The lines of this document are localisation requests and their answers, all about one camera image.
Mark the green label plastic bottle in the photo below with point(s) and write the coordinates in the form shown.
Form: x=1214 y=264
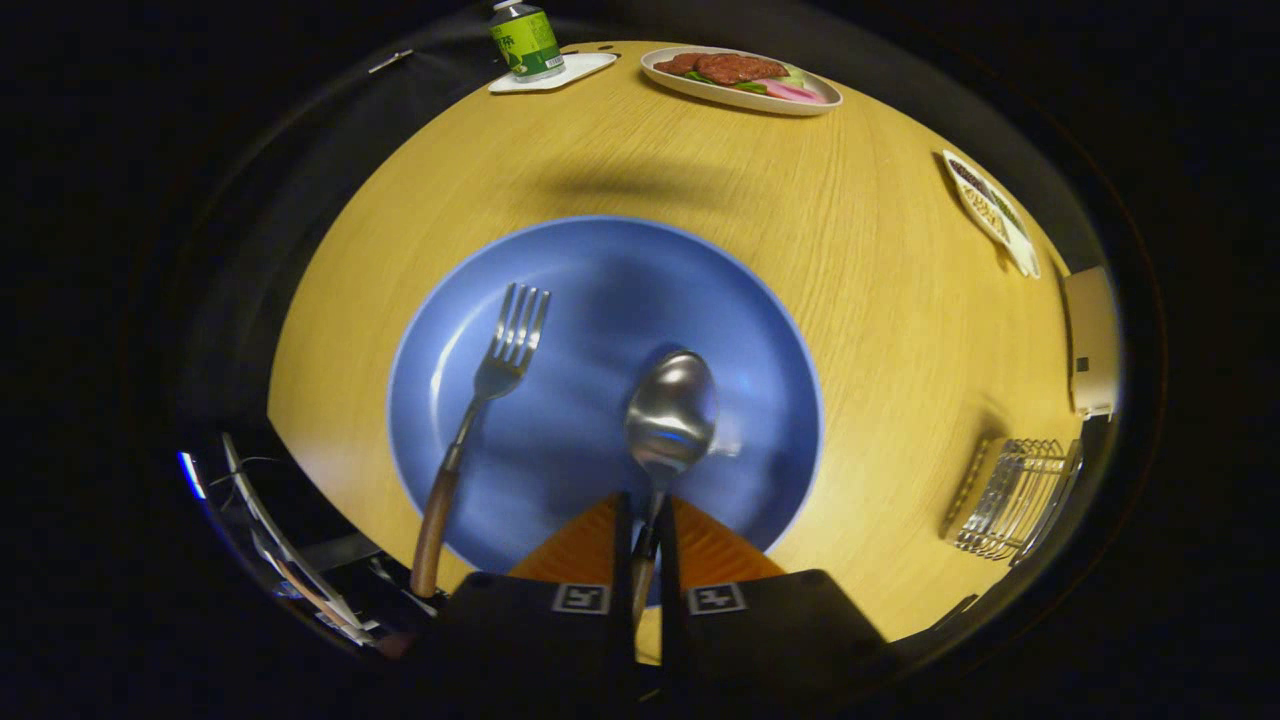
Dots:
x=525 y=40

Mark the white clothes peg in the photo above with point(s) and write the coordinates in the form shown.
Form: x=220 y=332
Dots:
x=390 y=61

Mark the white side desk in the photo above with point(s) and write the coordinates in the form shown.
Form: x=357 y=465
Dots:
x=290 y=560

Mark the white square coaster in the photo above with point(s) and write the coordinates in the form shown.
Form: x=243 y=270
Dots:
x=585 y=68

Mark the white toaster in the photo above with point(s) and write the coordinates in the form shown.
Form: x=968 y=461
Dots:
x=1092 y=340

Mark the blue round plate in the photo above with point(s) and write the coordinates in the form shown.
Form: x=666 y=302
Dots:
x=590 y=330

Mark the plate of meat and vegetables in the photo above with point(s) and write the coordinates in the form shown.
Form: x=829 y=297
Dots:
x=735 y=75

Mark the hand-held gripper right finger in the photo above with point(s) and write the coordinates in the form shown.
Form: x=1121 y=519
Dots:
x=770 y=630

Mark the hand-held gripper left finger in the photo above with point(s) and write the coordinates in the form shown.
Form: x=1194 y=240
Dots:
x=540 y=630

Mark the white divided dish with beans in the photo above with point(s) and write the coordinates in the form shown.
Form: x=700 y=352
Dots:
x=990 y=210

